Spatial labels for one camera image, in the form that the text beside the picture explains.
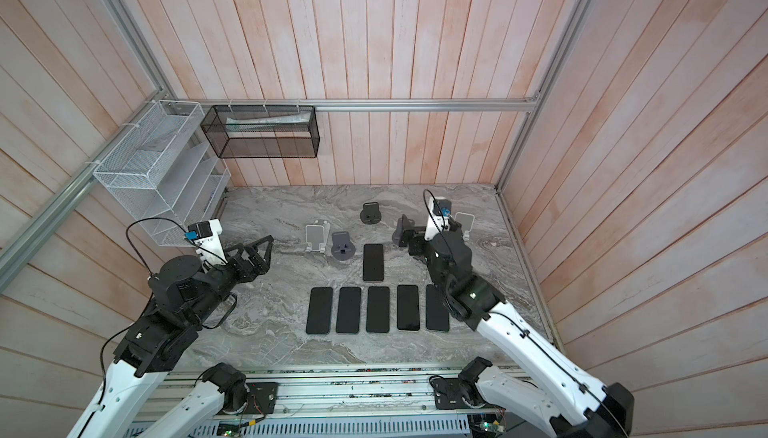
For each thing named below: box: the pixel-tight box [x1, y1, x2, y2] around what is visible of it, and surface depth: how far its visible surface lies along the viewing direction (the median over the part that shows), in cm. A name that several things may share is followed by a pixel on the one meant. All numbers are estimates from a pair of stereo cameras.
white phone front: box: [397, 284, 420, 331], surface depth 93 cm
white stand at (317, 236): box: [305, 220, 331, 254], surface depth 103 cm
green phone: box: [336, 287, 361, 334], surface depth 90 cm
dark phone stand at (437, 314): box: [426, 284, 450, 332], surface depth 87 cm
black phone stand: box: [366, 286, 390, 333], surface depth 92 cm
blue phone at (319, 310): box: [305, 287, 333, 334], surface depth 90 cm
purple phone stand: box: [363, 244, 384, 281], surface depth 100 cm
